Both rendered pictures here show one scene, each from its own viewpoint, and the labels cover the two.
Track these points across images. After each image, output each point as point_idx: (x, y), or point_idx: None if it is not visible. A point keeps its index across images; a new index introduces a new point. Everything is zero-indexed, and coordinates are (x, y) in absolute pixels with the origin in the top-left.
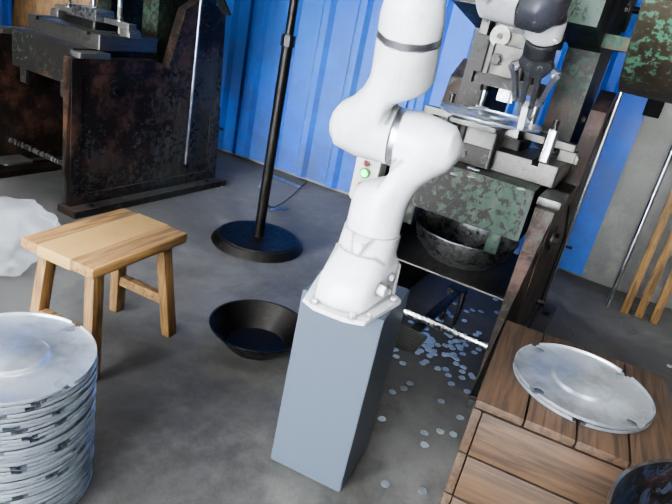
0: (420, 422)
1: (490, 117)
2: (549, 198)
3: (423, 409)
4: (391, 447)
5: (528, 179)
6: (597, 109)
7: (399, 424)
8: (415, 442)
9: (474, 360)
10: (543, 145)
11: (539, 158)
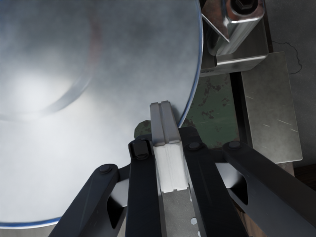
0: (185, 211)
1: (35, 91)
2: (275, 153)
3: (178, 194)
4: None
5: (200, 76)
6: None
7: (175, 227)
8: (194, 236)
9: None
10: (219, 42)
11: (214, 53)
